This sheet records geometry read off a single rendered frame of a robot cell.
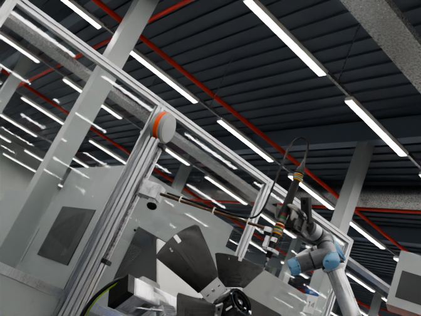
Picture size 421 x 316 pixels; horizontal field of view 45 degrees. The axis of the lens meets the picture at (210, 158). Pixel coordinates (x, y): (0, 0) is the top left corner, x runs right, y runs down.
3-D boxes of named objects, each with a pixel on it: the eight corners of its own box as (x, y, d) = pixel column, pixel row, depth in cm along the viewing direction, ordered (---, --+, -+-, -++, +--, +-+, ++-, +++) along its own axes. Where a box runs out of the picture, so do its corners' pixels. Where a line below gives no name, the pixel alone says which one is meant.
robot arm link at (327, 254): (318, 275, 219) (311, 256, 228) (343, 267, 217) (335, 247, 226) (314, 264, 214) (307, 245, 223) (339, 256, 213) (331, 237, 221)
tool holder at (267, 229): (255, 245, 207) (264, 224, 211) (259, 250, 214) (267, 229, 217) (276, 252, 204) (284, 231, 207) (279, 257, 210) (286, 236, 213)
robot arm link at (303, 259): (290, 254, 267) (284, 255, 220) (310, 247, 266) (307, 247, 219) (297, 275, 265) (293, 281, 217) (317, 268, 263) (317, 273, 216)
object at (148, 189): (135, 193, 233) (143, 177, 236) (140, 199, 239) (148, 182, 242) (154, 199, 229) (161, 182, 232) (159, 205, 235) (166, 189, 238)
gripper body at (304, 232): (294, 227, 213) (312, 239, 218) (301, 209, 215) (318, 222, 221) (281, 226, 219) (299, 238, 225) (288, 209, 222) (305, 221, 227)
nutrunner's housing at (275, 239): (262, 254, 207) (299, 158, 222) (264, 257, 210) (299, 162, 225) (271, 258, 205) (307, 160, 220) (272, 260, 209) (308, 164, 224)
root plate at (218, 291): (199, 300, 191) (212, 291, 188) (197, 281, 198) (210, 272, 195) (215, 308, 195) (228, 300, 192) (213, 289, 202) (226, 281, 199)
